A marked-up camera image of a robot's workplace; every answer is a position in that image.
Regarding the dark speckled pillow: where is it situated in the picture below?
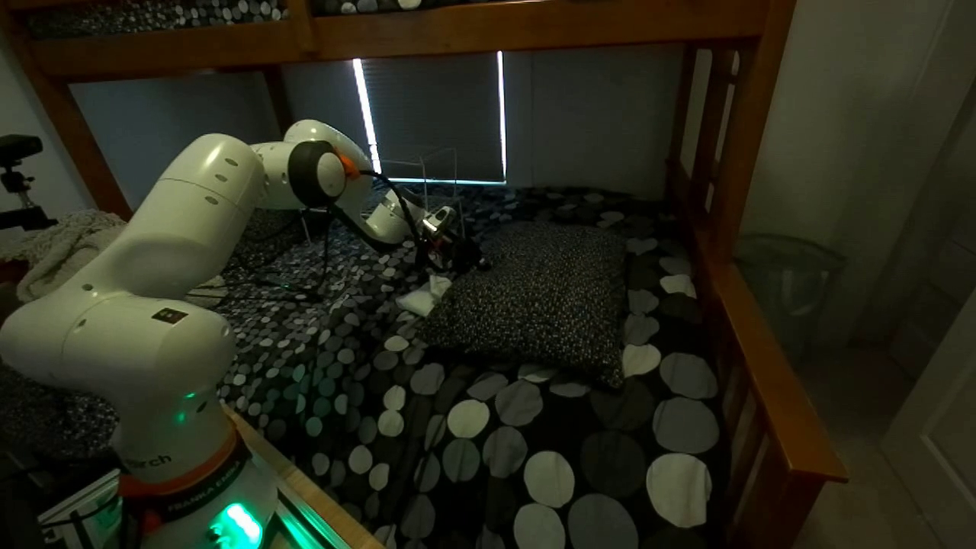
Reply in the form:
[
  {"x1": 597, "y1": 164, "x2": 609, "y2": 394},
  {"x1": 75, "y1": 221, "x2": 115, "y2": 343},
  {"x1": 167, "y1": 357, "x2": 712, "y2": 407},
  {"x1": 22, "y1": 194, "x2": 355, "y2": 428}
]
[{"x1": 422, "y1": 220, "x2": 631, "y2": 390}]

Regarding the small white cloth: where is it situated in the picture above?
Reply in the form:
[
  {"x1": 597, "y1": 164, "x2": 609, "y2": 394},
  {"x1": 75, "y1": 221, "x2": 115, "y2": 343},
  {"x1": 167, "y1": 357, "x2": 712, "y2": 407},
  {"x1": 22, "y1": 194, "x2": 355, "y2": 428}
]
[{"x1": 395, "y1": 274, "x2": 453, "y2": 318}]

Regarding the window blind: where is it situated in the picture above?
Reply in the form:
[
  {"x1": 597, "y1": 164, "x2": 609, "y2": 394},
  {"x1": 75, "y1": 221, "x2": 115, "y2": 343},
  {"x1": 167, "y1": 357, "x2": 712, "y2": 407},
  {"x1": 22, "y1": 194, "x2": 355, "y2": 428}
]
[{"x1": 352, "y1": 51, "x2": 509, "y2": 186}]

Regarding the black bedspread with grey dots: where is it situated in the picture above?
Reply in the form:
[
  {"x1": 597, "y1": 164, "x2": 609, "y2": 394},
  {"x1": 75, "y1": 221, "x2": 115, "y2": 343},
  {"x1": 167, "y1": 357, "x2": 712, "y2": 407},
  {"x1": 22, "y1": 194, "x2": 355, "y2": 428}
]
[{"x1": 185, "y1": 185, "x2": 734, "y2": 549}]

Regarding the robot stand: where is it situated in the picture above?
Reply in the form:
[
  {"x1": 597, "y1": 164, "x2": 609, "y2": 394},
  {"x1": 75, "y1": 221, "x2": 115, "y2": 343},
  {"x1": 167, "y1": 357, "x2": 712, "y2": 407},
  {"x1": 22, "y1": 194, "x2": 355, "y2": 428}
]
[{"x1": 37, "y1": 408, "x2": 384, "y2": 549}]

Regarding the dark mesh waste bin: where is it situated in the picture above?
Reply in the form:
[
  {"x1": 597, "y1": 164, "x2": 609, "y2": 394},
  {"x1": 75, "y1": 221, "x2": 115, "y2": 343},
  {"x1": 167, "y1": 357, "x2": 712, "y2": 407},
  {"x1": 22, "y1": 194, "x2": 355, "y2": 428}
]
[{"x1": 734, "y1": 232, "x2": 848, "y2": 368}]

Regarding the dotted bedding of bunk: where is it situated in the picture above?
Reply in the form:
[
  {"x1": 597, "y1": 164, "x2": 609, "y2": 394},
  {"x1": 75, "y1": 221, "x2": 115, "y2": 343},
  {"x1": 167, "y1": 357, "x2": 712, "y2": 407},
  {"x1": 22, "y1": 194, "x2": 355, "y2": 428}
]
[{"x1": 29, "y1": 0, "x2": 425, "y2": 40}]

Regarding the cream knitted blanket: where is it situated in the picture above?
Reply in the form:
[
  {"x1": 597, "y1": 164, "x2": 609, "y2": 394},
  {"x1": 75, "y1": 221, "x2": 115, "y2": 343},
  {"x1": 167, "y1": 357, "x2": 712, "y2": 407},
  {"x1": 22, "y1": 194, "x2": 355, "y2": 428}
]
[{"x1": 0, "y1": 210, "x2": 129, "y2": 303}]

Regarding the white door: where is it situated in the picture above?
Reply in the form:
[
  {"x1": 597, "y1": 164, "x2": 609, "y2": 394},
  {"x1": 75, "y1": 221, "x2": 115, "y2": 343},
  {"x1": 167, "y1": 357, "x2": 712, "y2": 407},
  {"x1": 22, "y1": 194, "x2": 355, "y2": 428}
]
[{"x1": 879, "y1": 288, "x2": 976, "y2": 549}]

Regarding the wire rack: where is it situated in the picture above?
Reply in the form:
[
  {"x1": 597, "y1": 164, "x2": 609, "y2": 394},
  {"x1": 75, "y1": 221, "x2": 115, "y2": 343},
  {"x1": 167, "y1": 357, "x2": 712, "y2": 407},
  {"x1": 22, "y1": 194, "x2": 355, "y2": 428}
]
[{"x1": 380, "y1": 147, "x2": 461, "y2": 223}]

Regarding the wooden bunk bed frame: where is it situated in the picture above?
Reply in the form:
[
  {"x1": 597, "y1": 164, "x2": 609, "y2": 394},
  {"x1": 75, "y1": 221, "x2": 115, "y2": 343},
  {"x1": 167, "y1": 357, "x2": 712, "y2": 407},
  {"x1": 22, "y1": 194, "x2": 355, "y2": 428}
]
[{"x1": 0, "y1": 0, "x2": 849, "y2": 549}]

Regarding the camera on tripod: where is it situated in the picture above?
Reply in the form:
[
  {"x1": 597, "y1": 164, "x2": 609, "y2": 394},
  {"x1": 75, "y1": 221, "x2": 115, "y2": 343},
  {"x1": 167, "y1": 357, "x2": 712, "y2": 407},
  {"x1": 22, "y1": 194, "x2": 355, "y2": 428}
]
[{"x1": 0, "y1": 134, "x2": 59, "y2": 232}]

